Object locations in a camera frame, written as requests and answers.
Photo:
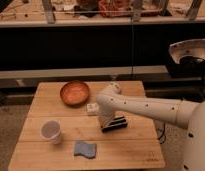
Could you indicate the white plastic cup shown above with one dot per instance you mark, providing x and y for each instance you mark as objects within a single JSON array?
[{"x": 51, "y": 131}]

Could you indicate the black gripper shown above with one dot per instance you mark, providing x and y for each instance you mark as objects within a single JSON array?
[{"x": 117, "y": 123}]

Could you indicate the white eraser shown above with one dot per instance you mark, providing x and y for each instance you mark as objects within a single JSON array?
[{"x": 92, "y": 109}]

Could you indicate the blue sponge cloth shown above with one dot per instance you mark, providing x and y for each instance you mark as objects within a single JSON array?
[{"x": 85, "y": 149}]

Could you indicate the orange bowl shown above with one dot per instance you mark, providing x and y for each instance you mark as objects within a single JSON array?
[{"x": 74, "y": 93}]

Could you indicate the silver robot base dome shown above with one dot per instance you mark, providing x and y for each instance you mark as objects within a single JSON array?
[{"x": 191, "y": 47}]

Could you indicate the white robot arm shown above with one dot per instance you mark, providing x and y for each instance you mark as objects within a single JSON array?
[{"x": 184, "y": 114}]

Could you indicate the wooden table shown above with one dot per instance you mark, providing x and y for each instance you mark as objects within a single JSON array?
[{"x": 133, "y": 147}]

